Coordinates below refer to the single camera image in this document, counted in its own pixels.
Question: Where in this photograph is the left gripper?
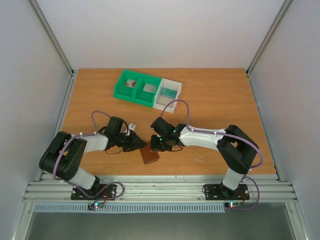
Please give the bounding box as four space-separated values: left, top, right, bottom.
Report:
115 131 147 152

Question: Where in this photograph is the brown leather card holder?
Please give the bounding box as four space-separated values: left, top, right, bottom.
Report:
140 141 160 165

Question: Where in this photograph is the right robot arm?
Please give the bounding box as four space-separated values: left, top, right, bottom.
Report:
150 117 259 200

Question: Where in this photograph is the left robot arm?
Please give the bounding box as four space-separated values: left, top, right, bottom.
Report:
39 116 147 199

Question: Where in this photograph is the teal vip card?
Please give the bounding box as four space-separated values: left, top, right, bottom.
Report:
161 87 178 99

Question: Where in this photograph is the white vip card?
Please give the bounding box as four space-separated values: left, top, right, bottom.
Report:
143 83 157 94

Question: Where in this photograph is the red patterned card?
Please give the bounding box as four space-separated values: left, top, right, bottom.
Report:
125 79 137 88

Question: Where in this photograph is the white bin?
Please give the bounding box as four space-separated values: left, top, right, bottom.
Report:
152 78 183 113

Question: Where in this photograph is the middle green bin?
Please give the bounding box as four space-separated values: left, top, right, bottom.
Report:
133 73 162 108

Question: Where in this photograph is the green bin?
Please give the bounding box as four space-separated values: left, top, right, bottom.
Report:
113 69 143 102
133 73 162 108

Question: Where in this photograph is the left green bin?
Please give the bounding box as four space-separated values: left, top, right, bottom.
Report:
113 69 143 102

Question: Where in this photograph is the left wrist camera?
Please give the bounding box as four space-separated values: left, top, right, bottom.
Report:
126 123 136 136

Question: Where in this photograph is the aluminium rail frame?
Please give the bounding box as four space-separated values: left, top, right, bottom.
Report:
22 172 297 203

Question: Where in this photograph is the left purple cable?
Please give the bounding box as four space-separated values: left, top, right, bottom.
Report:
53 110 126 201

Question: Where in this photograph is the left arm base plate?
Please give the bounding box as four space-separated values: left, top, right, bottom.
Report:
70 184 117 201

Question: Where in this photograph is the grey slotted cable duct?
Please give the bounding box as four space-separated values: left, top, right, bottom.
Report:
33 202 225 214

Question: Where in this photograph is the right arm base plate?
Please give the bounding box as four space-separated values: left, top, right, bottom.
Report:
201 183 250 201

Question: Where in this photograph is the right frame post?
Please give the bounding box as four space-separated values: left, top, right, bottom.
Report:
246 0 295 76

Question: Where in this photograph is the frame post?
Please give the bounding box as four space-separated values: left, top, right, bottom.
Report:
28 0 76 76
246 0 295 76

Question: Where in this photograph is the left frame post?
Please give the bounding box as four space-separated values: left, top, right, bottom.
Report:
28 0 76 76

